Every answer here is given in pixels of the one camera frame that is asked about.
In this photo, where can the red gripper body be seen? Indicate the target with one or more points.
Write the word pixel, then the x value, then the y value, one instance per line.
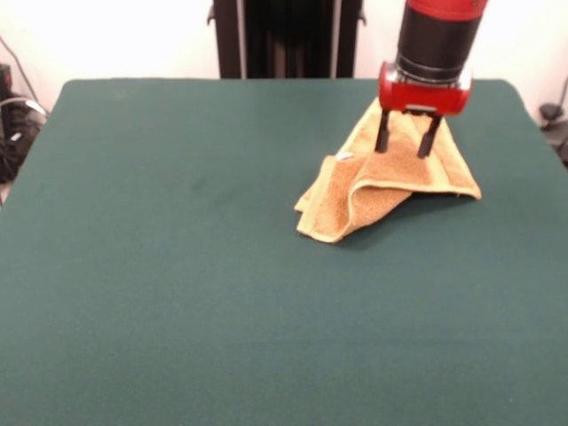
pixel 421 95

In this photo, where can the dark green table cloth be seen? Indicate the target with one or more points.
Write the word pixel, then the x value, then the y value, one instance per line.
pixel 177 266

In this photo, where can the black floor stand base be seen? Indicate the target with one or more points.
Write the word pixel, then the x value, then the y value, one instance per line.
pixel 557 133

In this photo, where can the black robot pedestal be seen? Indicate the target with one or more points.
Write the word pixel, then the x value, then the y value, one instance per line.
pixel 266 44

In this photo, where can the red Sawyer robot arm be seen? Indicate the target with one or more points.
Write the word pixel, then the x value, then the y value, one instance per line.
pixel 437 40

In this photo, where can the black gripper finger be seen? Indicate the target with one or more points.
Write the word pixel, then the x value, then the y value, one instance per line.
pixel 427 139
pixel 383 133

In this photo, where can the yellow terry towel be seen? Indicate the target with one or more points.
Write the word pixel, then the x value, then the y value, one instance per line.
pixel 399 171

